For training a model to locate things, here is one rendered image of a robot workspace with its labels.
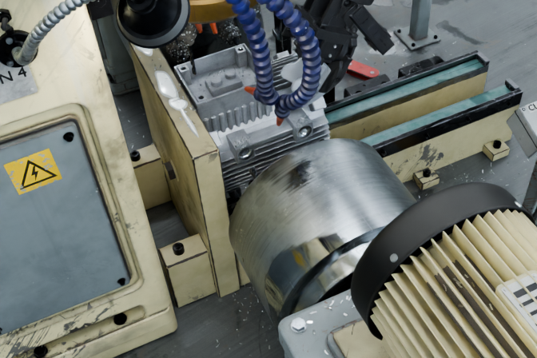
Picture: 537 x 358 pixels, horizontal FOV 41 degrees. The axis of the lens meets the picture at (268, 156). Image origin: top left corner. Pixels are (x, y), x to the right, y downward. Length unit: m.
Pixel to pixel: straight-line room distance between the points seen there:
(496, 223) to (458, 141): 0.78
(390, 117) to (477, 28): 0.45
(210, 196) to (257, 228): 0.14
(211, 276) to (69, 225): 0.34
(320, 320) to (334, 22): 0.45
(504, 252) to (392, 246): 0.09
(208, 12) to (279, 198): 0.25
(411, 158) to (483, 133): 0.16
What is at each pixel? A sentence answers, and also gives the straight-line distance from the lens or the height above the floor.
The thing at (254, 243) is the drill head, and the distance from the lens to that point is 0.94.
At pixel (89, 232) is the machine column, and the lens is 0.97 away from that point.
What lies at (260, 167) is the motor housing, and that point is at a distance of 1.13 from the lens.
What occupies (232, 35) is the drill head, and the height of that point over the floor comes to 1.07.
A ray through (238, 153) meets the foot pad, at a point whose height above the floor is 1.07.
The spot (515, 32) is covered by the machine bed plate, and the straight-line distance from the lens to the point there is 1.79.
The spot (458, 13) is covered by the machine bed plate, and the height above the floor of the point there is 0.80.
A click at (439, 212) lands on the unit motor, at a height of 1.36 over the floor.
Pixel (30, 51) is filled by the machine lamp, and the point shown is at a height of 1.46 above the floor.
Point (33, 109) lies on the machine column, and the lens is 0.82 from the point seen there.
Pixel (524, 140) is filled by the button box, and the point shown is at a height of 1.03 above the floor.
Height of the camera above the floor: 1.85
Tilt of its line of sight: 46 degrees down
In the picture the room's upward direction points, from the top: 5 degrees counter-clockwise
